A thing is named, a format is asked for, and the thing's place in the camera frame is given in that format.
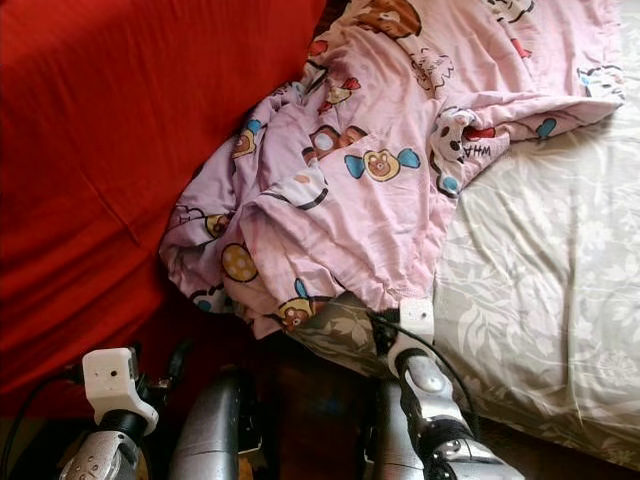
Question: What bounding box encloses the pink cartoon print blanket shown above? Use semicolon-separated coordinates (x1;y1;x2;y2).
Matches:
158;0;627;340

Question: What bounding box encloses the silver left robot leg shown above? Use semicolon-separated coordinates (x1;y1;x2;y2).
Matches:
168;368;247;480

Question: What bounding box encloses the silver robot leg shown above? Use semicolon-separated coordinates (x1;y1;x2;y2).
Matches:
370;380;422;480
168;368;247;480

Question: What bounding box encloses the silver right robot leg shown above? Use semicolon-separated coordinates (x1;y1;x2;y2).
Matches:
370;380;422;480

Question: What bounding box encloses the bed with beige floral sheet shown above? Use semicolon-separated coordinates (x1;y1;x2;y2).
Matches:
285;120;640;472

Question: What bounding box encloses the large red covered mattress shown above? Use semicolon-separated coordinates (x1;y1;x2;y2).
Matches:
0;0;327;417

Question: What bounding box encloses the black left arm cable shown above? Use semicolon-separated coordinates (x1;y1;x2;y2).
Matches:
5;368;87;477

